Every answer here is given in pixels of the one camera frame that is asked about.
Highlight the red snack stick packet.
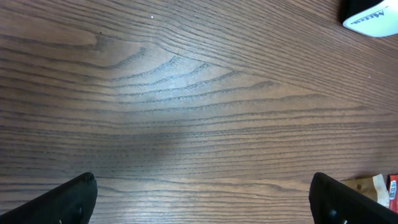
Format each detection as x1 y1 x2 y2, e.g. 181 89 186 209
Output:
387 174 398 213

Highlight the beige snack pouch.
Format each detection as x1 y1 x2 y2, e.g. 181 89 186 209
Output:
341 174 390 208

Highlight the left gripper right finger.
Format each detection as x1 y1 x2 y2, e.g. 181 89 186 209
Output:
309 172 397 224

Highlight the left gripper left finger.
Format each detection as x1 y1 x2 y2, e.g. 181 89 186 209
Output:
1 172 98 224

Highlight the white barcode scanner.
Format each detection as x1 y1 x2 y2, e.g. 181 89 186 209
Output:
338 0 397 37

